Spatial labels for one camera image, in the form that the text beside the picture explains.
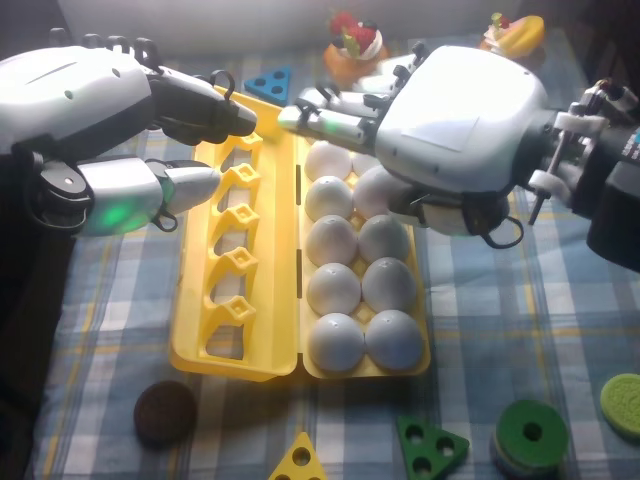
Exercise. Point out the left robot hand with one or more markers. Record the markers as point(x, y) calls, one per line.
point(75, 90)

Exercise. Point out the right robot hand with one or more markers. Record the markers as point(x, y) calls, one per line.
point(460, 115)

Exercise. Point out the white toy egg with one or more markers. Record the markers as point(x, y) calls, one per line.
point(384, 239)
point(336, 342)
point(328, 197)
point(372, 192)
point(334, 289)
point(362, 164)
point(331, 240)
point(327, 160)
point(389, 285)
point(394, 340)

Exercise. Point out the yellow egg carton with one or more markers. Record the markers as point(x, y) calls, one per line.
point(277, 250)

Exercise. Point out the toy cupcake with mango slice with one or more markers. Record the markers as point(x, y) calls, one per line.
point(520, 30)

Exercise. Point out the toy cupcake with strawberries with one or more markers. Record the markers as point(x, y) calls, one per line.
point(357, 37)

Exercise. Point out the blue triangle block with holes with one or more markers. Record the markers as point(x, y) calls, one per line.
point(272, 87)

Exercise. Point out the blue plaid tablecloth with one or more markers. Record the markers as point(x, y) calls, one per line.
point(500, 325)

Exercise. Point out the green toy cookie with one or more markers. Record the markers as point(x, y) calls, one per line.
point(622, 405)

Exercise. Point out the dark brown toy cookie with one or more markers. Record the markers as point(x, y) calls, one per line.
point(165, 412)

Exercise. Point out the green triangle block with holes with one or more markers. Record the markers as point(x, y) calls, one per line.
point(415, 450)

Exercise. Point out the yellow triangle block with holes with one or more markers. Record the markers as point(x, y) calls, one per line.
point(290, 470)

